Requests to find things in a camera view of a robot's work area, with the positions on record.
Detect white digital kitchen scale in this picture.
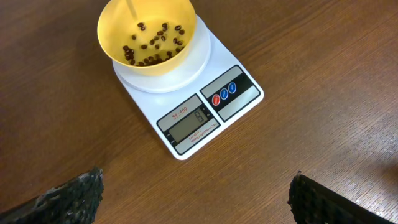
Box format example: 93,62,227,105
113,17,264,160

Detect yellow plastic bowl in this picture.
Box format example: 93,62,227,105
97,0,197,76

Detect beans in yellow bowl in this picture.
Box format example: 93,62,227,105
122,21,188,67

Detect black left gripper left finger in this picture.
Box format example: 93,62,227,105
1,167,104,224

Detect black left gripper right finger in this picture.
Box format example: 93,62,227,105
287,172,393,224

